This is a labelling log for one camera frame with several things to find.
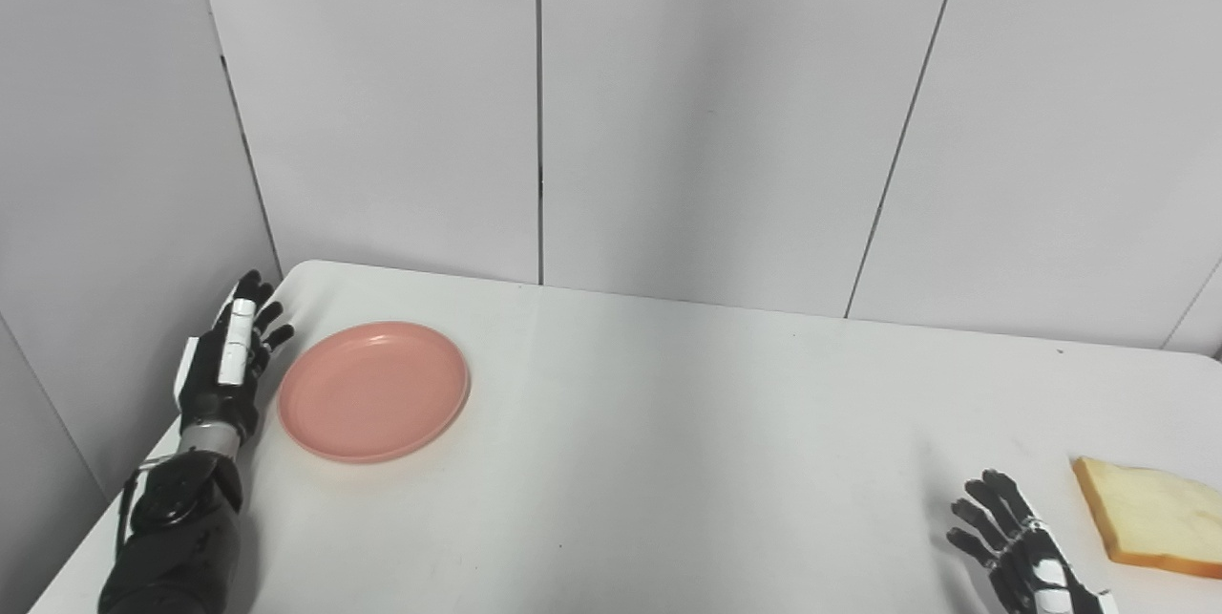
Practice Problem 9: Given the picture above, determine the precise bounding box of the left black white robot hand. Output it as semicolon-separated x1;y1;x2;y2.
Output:
173;270;295;443

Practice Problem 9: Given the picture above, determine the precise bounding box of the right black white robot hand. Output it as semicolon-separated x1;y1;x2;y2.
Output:
947;470;1120;614

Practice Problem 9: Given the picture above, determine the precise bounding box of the slice of white bread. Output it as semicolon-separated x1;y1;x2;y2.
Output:
1071;456;1222;581

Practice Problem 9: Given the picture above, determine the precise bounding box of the pink round plate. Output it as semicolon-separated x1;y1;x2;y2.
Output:
277;321;472;464

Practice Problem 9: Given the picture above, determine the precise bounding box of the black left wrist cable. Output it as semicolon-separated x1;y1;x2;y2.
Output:
113;457;165;577

